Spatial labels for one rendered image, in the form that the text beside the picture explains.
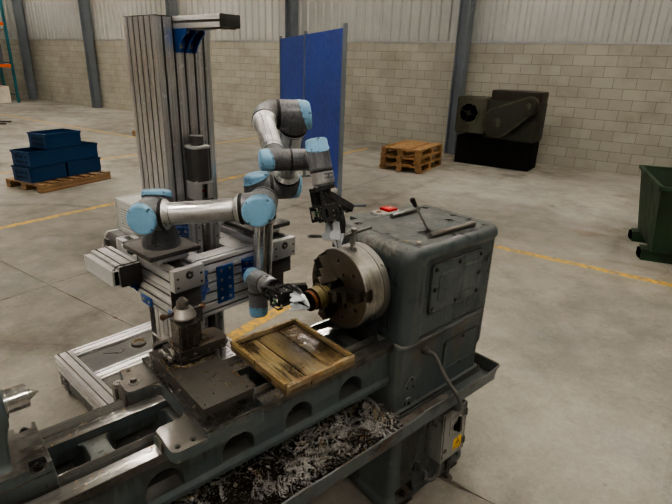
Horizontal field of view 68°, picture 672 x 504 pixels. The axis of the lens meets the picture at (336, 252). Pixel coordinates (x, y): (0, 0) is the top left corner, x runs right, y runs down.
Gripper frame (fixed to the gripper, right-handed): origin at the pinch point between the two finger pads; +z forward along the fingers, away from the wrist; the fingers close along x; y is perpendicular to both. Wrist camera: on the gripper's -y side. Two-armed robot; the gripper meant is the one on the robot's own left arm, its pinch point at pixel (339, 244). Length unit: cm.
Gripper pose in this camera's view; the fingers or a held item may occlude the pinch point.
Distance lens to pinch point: 166.7
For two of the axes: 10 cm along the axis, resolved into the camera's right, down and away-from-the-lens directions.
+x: 6.3, -0.3, -7.7
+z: 1.8, 9.8, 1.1
